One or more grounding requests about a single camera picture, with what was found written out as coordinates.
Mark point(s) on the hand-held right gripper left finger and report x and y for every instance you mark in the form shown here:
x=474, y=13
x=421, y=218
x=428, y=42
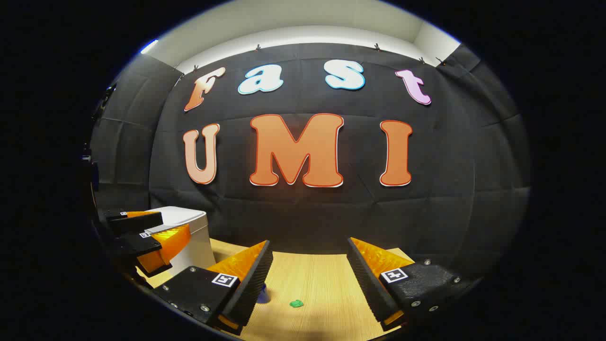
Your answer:
x=251, y=289

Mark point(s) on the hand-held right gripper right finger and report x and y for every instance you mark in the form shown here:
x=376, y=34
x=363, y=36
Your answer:
x=367, y=284

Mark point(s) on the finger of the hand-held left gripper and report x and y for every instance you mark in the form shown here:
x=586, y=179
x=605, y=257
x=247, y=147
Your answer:
x=137, y=245
x=142, y=222

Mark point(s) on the blue pop can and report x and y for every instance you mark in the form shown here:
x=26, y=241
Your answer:
x=263, y=294

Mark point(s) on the green paper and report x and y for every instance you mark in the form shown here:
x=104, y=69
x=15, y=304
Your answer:
x=296, y=303

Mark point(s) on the white desktop garbage bin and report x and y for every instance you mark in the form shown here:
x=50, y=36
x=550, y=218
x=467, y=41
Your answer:
x=196, y=237

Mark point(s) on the wooden desktop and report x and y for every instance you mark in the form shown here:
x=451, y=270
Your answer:
x=317, y=289

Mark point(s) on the black backdrop cloth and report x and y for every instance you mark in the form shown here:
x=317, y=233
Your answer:
x=331, y=213

